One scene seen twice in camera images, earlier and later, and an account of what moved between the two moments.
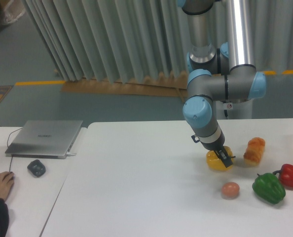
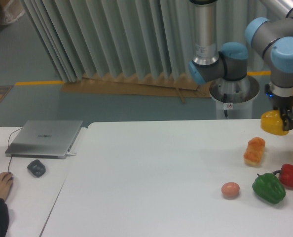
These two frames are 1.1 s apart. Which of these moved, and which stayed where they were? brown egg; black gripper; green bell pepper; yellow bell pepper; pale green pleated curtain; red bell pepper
Moved: yellow bell pepper; black gripper
Stayed: pale green pleated curtain; green bell pepper; brown egg; red bell pepper
